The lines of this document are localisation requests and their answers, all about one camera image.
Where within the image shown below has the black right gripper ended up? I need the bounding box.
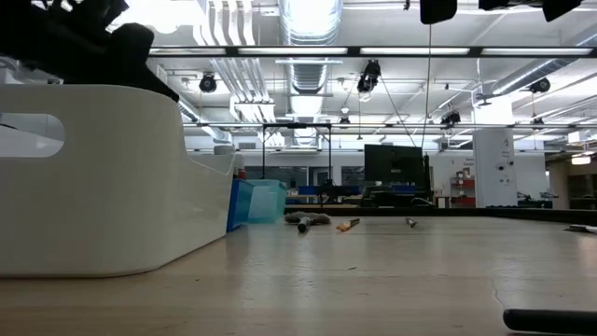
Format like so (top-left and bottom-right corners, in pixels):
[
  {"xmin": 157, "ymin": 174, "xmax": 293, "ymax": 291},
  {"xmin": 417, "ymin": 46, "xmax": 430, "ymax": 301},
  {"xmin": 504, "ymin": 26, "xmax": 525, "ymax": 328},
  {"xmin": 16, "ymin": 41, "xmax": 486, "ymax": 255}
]
[{"xmin": 419, "ymin": 0, "xmax": 584, "ymax": 25}]

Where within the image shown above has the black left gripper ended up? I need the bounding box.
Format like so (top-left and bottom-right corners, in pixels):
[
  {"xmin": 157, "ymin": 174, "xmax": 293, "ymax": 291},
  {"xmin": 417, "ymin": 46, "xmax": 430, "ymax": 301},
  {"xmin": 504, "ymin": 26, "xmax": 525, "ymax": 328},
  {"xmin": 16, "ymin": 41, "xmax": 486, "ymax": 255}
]
[{"xmin": 27, "ymin": 0, "xmax": 181, "ymax": 103}]

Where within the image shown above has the white plastic caddy with handle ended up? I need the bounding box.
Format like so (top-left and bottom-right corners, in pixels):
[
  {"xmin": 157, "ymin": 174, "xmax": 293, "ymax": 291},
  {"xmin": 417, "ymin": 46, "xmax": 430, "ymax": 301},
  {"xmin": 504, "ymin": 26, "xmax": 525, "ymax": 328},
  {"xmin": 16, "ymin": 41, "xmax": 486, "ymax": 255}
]
[{"xmin": 0, "ymin": 83, "xmax": 238, "ymax": 280}]

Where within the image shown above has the grey bristle brush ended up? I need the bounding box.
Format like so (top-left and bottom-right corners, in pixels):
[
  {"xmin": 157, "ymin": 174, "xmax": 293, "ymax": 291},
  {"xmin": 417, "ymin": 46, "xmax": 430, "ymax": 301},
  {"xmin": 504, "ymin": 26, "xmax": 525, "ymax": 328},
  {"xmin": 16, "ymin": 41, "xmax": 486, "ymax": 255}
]
[{"xmin": 284, "ymin": 210, "xmax": 333, "ymax": 234}]

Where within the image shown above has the orange-handled paint brush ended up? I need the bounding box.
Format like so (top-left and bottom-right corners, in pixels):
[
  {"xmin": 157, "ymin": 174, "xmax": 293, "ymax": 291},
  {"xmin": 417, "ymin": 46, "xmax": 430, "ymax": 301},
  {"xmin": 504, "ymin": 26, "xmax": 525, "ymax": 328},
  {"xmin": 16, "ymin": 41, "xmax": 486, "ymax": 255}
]
[{"xmin": 336, "ymin": 217, "xmax": 362, "ymax": 233}]

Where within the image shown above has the black cylindrical handle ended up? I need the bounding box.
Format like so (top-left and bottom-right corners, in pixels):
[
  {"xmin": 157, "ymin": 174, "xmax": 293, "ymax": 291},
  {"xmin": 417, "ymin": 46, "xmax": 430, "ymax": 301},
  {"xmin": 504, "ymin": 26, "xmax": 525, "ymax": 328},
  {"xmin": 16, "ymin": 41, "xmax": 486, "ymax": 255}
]
[{"xmin": 502, "ymin": 306, "xmax": 597, "ymax": 336}]

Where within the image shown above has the black overhead light bar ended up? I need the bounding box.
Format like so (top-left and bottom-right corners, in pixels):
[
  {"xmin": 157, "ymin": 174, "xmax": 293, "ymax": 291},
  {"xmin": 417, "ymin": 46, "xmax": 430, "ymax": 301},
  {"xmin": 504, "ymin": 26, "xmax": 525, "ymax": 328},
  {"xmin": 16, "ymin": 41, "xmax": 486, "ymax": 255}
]
[{"xmin": 148, "ymin": 45, "xmax": 597, "ymax": 59}]

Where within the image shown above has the teal translucent plastic bin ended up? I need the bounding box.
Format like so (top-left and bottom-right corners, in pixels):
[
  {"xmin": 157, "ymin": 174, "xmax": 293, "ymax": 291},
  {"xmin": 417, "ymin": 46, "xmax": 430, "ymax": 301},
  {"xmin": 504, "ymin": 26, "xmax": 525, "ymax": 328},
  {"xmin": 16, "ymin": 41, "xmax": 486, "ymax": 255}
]
[{"xmin": 246, "ymin": 179, "xmax": 288, "ymax": 224}]

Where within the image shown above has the white building pillar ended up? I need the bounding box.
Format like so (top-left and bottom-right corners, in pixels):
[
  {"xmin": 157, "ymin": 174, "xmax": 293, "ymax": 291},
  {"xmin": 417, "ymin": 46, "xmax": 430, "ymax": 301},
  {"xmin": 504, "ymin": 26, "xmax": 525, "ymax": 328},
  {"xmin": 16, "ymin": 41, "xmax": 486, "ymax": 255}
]
[{"xmin": 472, "ymin": 95, "xmax": 518, "ymax": 209}]

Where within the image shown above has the red storage shelf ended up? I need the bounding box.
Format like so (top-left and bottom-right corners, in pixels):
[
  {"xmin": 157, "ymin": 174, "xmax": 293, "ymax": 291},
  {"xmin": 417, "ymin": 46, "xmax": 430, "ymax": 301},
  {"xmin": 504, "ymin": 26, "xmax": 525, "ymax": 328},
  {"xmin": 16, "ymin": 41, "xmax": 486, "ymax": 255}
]
[{"xmin": 450, "ymin": 170, "xmax": 477, "ymax": 209}]

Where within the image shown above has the large black monitor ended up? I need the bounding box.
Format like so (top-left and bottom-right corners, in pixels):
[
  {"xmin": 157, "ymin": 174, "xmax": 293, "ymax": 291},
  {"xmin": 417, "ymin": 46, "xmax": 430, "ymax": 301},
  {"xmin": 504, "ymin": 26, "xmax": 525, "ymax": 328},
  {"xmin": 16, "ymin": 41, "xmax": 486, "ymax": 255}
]
[{"xmin": 363, "ymin": 144, "xmax": 424, "ymax": 186}]

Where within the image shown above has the black equipment under monitor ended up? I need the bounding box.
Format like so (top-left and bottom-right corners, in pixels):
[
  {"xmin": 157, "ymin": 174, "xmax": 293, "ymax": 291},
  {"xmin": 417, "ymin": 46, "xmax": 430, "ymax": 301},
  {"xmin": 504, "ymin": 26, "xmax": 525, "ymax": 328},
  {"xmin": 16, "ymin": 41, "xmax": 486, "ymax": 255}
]
[{"xmin": 361, "ymin": 184, "xmax": 435, "ymax": 209}]

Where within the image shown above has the diagonal silver ceiling duct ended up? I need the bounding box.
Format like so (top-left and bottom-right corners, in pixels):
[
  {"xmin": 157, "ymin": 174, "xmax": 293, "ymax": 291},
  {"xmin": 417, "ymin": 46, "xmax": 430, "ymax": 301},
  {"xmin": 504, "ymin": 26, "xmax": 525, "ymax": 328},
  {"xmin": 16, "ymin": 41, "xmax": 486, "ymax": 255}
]
[{"xmin": 489, "ymin": 35, "xmax": 597, "ymax": 97}]

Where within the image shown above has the thin hanging ceiling cable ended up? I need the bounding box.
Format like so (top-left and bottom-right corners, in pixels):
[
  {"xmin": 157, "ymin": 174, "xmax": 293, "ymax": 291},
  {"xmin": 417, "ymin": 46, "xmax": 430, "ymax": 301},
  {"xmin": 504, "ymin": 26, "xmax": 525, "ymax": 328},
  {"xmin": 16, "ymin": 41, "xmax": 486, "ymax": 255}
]
[{"xmin": 421, "ymin": 23, "xmax": 433, "ymax": 149}]

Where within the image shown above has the round silver ceiling duct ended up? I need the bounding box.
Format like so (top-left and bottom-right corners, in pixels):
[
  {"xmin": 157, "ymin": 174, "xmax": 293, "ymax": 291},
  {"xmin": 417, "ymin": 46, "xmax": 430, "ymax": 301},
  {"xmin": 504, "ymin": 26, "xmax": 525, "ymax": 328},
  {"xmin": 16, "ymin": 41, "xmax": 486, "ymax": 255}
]
[{"xmin": 278, "ymin": 0, "xmax": 345, "ymax": 94}]

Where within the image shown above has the black table rim frame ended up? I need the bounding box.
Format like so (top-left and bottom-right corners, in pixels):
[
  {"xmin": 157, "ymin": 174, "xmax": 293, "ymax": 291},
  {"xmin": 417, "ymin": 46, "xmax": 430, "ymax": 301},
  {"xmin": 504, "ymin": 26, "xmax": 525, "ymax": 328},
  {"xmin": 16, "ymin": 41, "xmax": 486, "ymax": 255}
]
[{"xmin": 284, "ymin": 206, "xmax": 597, "ymax": 226}]

